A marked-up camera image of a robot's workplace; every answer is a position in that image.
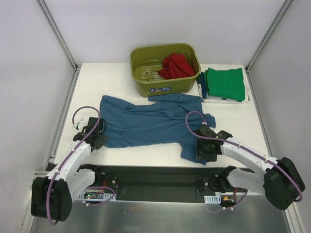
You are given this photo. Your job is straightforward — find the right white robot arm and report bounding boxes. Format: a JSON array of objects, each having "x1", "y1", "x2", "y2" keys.
[{"x1": 194, "y1": 124, "x2": 306, "y2": 210}]

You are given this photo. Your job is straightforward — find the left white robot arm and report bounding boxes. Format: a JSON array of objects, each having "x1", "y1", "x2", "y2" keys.
[{"x1": 31, "y1": 117, "x2": 107, "y2": 226}]

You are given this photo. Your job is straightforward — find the folded dark blue t shirt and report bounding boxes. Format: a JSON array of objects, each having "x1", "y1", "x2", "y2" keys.
[{"x1": 197, "y1": 71, "x2": 243, "y2": 102}]

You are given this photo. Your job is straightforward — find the folded green t shirt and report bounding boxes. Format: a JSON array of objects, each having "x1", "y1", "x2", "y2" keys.
[{"x1": 204, "y1": 68, "x2": 245, "y2": 102}]

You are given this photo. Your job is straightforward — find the red t shirt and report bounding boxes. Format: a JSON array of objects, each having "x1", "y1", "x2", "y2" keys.
[{"x1": 158, "y1": 53, "x2": 196, "y2": 80}]

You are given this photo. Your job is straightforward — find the olive green plastic basket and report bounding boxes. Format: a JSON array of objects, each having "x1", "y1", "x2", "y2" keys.
[{"x1": 130, "y1": 43, "x2": 201, "y2": 97}]

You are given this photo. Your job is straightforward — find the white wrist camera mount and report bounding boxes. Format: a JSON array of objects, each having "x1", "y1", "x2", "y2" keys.
[{"x1": 72, "y1": 118, "x2": 85, "y2": 130}]

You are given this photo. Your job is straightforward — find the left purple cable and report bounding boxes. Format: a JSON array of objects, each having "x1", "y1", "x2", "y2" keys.
[{"x1": 46, "y1": 106, "x2": 101, "y2": 226}]

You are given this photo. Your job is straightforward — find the purple cable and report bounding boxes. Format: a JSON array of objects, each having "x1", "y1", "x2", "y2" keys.
[
  {"x1": 46, "y1": 106, "x2": 101, "y2": 226},
  {"x1": 185, "y1": 111, "x2": 304, "y2": 203}
]

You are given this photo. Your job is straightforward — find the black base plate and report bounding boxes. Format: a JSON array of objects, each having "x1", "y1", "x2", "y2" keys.
[{"x1": 80, "y1": 165, "x2": 224, "y2": 203}]

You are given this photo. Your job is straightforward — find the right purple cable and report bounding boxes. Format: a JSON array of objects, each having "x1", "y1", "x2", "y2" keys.
[{"x1": 185, "y1": 111, "x2": 304, "y2": 203}]

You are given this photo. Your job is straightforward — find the left aluminium frame post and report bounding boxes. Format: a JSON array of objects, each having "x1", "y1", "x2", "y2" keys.
[{"x1": 36, "y1": 0, "x2": 81, "y2": 71}]

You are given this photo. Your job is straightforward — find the aluminium frame post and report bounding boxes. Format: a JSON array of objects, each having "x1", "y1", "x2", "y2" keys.
[
  {"x1": 36, "y1": 0, "x2": 81, "y2": 71},
  {"x1": 244, "y1": 0, "x2": 294, "y2": 72}
]

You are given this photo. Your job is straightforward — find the right aluminium frame post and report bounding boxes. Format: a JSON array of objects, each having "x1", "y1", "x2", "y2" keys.
[{"x1": 244, "y1": 0, "x2": 294, "y2": 72}]

